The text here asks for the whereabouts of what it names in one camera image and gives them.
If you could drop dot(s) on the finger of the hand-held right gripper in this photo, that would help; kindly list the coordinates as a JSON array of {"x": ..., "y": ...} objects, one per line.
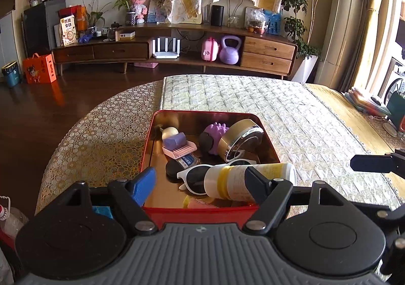
[
  {"x": 395, "y": 228},
  {"x": 373, "y": 163}
]

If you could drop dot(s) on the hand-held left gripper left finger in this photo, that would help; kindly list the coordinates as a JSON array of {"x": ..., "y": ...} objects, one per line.
[{"x": 144, "y": 185}]

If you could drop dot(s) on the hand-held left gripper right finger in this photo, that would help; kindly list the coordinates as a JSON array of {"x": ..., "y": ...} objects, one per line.
[{"x": 256, "y": 185}]

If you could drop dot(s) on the white yellow plastic bottle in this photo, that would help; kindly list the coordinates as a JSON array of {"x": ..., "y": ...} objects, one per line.
[{"x": 231, "y": 182}]

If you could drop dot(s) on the round gold tin lid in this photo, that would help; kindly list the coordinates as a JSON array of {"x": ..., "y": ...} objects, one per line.
[{"x": 240, "y": 139}]

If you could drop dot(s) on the white sunglasses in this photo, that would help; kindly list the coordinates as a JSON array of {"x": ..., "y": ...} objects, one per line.
[{"x": 193, "y": 179}]

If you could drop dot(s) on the pink soap dish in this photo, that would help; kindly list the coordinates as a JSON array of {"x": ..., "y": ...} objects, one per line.
[{"x": 182, "y": 150}]

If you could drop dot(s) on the purple soap block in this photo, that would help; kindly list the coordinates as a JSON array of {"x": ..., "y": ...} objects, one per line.
[{"x": 175, "y": 140}]

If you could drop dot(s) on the pink tube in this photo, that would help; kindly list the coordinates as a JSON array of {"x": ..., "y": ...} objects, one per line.
[{"x": 202, "y": 204}]

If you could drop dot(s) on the purple spiky toy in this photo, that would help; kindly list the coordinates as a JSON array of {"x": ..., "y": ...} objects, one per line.
[{"x": 215, "y": 133}]

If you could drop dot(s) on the red tin box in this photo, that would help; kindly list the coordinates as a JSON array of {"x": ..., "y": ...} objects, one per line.
[{"x": 189, "y": 122}]

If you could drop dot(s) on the round coaster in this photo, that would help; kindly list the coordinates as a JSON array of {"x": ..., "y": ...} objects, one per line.
[{"x": 389, "y": 128}]

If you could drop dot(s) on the blue disposable gloves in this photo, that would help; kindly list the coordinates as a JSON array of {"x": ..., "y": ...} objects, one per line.
[{"x": 101, "y": 212}]

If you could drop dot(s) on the green orange device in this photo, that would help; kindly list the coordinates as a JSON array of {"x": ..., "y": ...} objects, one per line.
[{"x": 397, "y": 111}]

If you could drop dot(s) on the yellow bamboo mat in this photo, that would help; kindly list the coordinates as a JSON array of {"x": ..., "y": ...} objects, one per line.
[{"x": 341, "y": 114}]

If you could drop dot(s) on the lace circle-pattern tablecloth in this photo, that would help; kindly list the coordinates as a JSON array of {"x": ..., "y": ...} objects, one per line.
[{"x": 101, "y": 133}]

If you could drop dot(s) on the bicycle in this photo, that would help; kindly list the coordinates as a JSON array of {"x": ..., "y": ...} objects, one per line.
[{"x": 395, "y": 82}]

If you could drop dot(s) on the flat pink object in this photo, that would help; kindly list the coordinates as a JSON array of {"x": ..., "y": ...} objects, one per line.
[{"x": 145, "y": 64}]

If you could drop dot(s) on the light wood drawer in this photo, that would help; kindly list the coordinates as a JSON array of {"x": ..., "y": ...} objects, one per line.
[
  {"x": 265, "y": 63},
  {"x": 269, "y": 47}
]

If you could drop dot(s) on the purple kettlebell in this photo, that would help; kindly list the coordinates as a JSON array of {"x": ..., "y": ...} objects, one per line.
[{"x": 229, "y": 55}]

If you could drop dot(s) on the white router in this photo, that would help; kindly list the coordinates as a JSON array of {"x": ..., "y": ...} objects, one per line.
[{"x": 166, "y": 54}]

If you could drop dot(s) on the dark wood drawer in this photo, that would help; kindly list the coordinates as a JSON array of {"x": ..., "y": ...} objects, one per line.
[
  {"x": 121, "y": 51},
  {"x": 72, "y": 54}
]

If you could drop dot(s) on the red-capped plastic bottle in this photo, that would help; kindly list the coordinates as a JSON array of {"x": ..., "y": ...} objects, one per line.
[{"x": 12, "y": 221}]

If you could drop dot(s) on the pink toy case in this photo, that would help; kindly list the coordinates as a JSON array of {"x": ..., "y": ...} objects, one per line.
[{"x": 210, "y": 50}]

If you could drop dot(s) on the beige curtain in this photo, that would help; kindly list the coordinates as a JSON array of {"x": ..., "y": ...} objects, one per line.
[{"x": 376, "y": 19}]

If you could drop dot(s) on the cream tower air conditioner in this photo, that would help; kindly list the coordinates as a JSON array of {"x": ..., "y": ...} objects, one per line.
[{"x": 341, "y": 19}]

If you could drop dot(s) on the small white yellow box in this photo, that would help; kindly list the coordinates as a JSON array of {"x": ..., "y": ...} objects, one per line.
[{"x": 125, "y": 36}]

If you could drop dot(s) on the orange gift bag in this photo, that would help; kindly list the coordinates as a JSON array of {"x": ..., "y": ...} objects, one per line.
[{"x": 39, "y": 70}]

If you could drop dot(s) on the dark teapot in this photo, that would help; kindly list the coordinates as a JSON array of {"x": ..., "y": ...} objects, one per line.
[{"x": 113, "y": 32}]

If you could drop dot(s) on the blue toy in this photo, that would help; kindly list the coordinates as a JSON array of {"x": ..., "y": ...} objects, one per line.
[{"x": 84, "y": 39}]

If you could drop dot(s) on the wooden media cabinet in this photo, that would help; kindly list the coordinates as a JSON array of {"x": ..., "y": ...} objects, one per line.
[{"x": 189, "y": 32}]

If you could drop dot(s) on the blue printed box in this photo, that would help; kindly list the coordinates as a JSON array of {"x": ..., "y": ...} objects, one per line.
[{"x": 273, "y": 24}]

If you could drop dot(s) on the clear plastic bag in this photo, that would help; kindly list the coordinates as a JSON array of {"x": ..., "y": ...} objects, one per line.
[{"x": 255, "y": 20}]

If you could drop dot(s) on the glass reed diffuser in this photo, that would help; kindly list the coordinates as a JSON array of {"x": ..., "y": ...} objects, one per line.
[{"x": 234, "y": 20}]

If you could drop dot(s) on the potted orchid plant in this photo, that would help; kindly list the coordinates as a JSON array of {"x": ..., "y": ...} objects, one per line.
[{"x": 130, "y": 17}]

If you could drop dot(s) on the teal bin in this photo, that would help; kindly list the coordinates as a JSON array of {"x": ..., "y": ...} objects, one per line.
[{"x": 12, "y": 76}]

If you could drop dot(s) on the black cylinder speaker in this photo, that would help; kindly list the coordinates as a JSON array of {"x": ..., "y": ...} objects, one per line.
[{"x": 217, "y": 16}]

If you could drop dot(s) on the pale blue picture card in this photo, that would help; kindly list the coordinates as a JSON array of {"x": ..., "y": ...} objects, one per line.
[{"x": 157, "y": 11}]

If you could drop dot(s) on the small leafy potted plant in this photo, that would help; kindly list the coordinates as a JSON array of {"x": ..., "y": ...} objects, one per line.
[{"x": 93, "y": 17}]

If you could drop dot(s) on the tall potted plant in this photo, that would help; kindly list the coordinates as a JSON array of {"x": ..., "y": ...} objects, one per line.
[{"x": 296, "y": 3}]

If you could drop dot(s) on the pink plush doll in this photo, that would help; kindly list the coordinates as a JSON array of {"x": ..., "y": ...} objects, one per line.
[{"x": 139, "y": 6}]

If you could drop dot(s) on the black mini fridge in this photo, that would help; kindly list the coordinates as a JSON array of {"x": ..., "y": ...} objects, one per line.
[{"x": 39, "y": 28}]

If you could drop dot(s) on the red orange gift box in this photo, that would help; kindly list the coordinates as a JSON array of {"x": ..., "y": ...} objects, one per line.
[{"x": 71, "y": 10}]

